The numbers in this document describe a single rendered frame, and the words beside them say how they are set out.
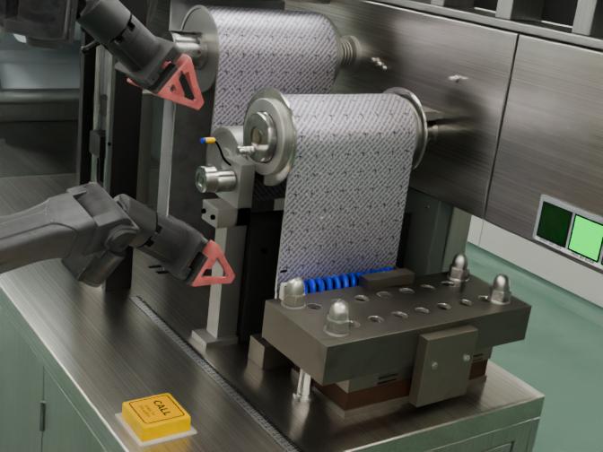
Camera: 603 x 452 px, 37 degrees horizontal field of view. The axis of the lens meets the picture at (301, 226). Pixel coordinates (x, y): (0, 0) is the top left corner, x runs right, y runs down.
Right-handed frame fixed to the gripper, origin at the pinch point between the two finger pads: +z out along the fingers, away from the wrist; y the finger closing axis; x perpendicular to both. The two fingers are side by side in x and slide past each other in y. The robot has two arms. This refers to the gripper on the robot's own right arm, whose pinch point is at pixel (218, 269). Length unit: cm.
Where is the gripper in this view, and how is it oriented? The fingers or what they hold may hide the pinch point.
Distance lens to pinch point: 130.5
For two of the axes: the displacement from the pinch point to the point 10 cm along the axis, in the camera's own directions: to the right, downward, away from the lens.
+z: 6.4, 4.1, 6.5
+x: 5.2, -8.5, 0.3
